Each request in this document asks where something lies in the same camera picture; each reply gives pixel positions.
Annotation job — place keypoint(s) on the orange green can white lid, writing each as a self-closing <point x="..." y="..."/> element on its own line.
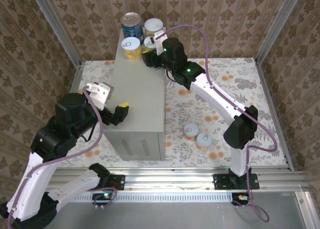
<point x="153" y="25"/>

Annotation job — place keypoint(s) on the tall blue labelled tin can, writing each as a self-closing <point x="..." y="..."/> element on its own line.
<point x="131" y="29"/>

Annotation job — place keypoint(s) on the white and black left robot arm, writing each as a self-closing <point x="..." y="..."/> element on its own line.
<point x="30" y="179"/>

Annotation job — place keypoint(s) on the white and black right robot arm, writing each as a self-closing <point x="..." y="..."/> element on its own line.
<point x="220" y="99"/>

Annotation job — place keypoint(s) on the grey metal cabinet counter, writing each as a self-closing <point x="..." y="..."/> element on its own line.
<point x="140" y="94"/>

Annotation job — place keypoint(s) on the floral table cover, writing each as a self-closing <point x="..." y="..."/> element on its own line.
<point x="212" y="106"/>

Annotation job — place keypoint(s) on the small controller board with led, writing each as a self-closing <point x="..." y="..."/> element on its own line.
<point x="241" y="198"/>
<point x="102" y="197"/>

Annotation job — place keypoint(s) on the grey metal lower sheet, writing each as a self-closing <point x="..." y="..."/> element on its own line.
<point x="162" y="216"/>

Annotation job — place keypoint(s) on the aluminium table edge rail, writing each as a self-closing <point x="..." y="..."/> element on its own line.
<point x="78" y="74"/>
<point x="275" y="114"/>

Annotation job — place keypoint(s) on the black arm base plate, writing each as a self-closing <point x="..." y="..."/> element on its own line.
<point x="221" y="181"/>
<point x="118" y="182"/>

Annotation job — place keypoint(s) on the aluminium mounting rail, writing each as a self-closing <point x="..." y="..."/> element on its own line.
<point x="170" y="179"/>

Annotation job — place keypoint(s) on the aluminium frame post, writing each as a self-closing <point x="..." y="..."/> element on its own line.
<point x="277" y="26"/>
<point x="57" y="26"/>

